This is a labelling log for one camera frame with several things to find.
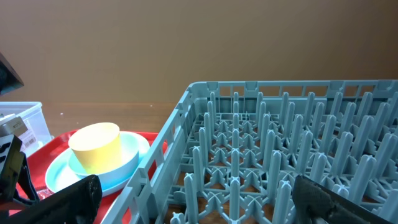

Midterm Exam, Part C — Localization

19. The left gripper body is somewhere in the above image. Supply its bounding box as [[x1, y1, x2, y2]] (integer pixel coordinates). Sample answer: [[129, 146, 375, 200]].
[[1, 134, 39, 205]]

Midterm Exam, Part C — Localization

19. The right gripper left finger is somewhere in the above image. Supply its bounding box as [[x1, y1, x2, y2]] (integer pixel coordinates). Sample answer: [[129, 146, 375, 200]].
[[1, 175, 103, 224]]

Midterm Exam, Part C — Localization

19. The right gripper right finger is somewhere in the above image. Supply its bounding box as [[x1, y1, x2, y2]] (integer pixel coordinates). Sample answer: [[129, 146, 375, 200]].
[[292, 175, 389, 224]]

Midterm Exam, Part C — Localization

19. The grey plastic dishwasher rack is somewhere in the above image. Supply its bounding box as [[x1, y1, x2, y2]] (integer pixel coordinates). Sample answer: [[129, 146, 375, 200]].
[[103, 80, 397, 223]]

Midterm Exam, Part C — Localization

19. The light blue plate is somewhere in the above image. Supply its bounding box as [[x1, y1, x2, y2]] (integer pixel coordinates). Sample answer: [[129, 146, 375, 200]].
[[45, 132, 150, 193]]

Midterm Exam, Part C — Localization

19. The clear plastic storage bin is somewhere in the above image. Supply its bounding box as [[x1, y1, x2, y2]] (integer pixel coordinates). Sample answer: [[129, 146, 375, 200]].
[[1, 101, 52, 157]]

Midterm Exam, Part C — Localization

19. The yellow plastic cup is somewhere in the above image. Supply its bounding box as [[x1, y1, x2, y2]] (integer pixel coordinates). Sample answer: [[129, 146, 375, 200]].
[[68, 123, 122, 174]]

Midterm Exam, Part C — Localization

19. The light blue shallow bowl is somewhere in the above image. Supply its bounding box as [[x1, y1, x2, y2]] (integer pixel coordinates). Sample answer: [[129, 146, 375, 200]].
[[68, 131, 149, 189]]

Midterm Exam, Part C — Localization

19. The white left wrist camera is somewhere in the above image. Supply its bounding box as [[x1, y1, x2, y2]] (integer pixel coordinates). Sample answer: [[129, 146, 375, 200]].
[[0, 114, 28, 137]]

